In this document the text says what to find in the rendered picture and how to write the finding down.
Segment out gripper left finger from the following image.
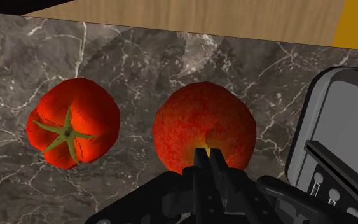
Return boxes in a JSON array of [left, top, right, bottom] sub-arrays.
[[85, 147, 212, 224]]

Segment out red tomato with green stem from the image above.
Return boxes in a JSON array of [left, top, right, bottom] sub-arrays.
[[25, 77, 121, 170]]

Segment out red apple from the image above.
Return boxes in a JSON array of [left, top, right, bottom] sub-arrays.
[[152, 81, 258, 175]]

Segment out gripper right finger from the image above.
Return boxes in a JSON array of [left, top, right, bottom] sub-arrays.
[[210, 148, 358, 224]]

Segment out silver toaster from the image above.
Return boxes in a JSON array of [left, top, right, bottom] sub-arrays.
[[284, 66, 358, 224]]

